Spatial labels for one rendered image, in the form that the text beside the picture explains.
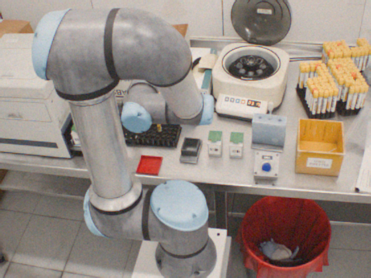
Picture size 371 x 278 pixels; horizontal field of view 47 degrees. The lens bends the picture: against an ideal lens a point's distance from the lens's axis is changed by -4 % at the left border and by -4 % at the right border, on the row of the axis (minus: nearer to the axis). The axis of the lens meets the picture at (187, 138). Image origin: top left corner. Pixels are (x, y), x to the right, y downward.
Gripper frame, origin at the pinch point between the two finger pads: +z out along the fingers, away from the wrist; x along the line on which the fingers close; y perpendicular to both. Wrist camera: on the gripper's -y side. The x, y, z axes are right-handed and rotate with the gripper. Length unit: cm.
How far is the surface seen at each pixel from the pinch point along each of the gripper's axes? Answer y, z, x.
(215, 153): 30.6, -14.0, 1.6
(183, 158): 22.7, -9.2, -1.3
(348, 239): 126, 34, 31
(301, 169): 53, -27, -2
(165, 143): 16.8, -5.0, 4.8
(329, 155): 56, -37, -3
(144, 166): 13.0, -2.2, -4.7
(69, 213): 1, 106, 30
